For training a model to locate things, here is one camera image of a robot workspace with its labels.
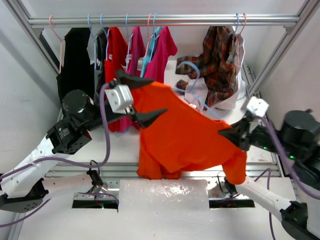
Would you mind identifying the teal hanging garment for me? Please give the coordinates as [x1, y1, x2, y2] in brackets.
[140, 26, 163, 78]

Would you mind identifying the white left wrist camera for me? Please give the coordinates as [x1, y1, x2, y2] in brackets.
[104, 84, 134, 115]

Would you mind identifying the orange t shirt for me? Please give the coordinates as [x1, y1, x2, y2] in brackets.
[131, 82, 247, 185]

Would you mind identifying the black hanging garment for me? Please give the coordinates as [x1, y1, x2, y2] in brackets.
[56, 28, 95, 101]

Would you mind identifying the grey hanging garment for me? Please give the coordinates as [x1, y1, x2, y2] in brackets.
[87, 27, 109, 104]

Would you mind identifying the magenta hanging shirt right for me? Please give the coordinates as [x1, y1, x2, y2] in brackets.
[144, 26, 178, 84]

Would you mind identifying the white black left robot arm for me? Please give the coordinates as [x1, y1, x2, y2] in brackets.
[0, 70, 166, 213]

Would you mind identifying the blue hanger right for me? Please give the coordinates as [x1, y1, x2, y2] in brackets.
[232, 13, 240, 47]

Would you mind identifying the pink hanger far left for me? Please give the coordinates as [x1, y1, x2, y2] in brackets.
[48, 14, 66, 75]

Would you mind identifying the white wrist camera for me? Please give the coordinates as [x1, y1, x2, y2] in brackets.
[241, 96, 269, 117]
[104, 84, 134, 115]

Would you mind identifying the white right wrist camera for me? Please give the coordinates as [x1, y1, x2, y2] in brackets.
[241, 96, 269, 117]

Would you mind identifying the magenta hanging shirt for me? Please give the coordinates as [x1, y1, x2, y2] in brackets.
[118, 27, 146, 133]
[144, 26, 178, 84]

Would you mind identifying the red hanging t shirt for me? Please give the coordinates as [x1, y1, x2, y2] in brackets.
[103, 26, 130, 133]

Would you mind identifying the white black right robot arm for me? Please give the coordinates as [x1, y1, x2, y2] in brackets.
[218, 109, 320, 240]

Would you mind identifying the aluminium frame front rail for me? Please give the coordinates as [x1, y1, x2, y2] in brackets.
[45, 162, 281, 179]

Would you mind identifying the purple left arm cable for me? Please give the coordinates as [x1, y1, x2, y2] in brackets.
[0, 82, 120, 228]

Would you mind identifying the white hanging garment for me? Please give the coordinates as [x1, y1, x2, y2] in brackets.
[175, 26, 246, 111]

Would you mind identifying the plaid flannel shirt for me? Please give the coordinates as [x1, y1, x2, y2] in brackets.
[175, 26, 237, 110]

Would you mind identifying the aluminium hanging rail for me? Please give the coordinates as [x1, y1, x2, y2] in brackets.
[28, 13, 300, 29]

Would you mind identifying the magenta hanging shirt left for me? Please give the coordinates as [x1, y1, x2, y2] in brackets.
[118, 27, 146, 133]

